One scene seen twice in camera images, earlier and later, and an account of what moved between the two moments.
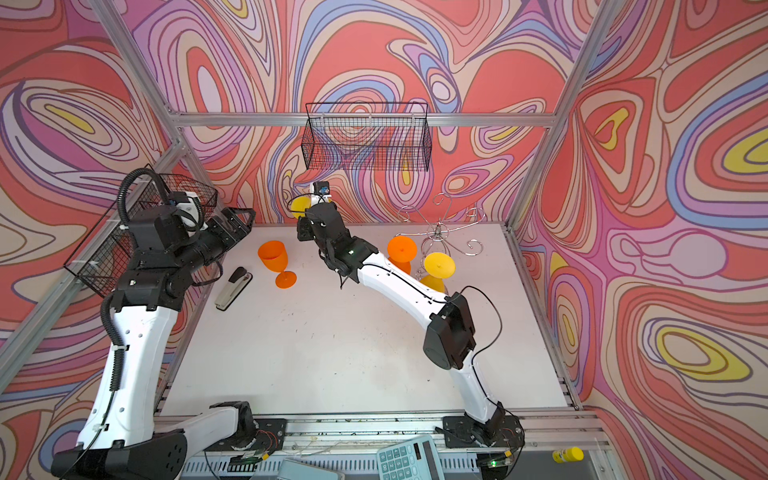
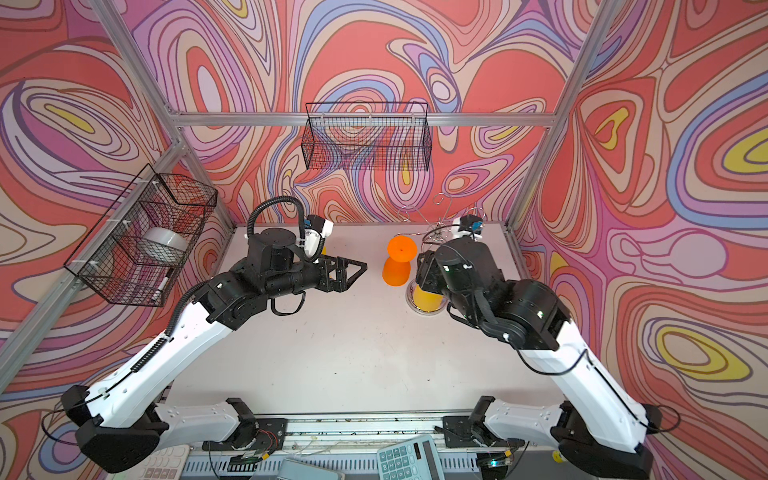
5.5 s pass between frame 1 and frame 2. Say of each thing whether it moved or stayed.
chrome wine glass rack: stayed
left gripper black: moved
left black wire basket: stayed
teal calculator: stayed
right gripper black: moved
